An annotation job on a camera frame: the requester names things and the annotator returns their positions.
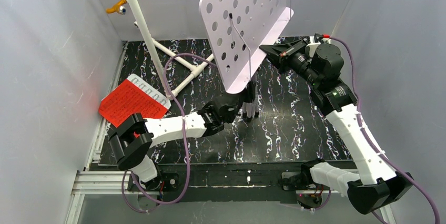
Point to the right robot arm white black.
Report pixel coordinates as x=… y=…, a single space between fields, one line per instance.
x=376 y=184

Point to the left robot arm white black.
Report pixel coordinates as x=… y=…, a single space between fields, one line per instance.
x=132 y=139

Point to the orange wall hook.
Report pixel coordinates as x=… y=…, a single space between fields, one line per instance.
x=118 y=8

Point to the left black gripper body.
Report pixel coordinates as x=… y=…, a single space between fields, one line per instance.
x=242 y=100

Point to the white PVC pipe frame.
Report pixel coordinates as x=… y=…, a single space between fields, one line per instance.
x=154 y=47

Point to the lilac perforated music stand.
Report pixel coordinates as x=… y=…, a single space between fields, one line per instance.
x=236 y=29

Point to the red sheet music book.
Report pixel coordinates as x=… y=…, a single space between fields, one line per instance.
x=133 y=95

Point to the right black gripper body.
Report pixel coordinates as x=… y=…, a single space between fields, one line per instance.
x=284 y=56

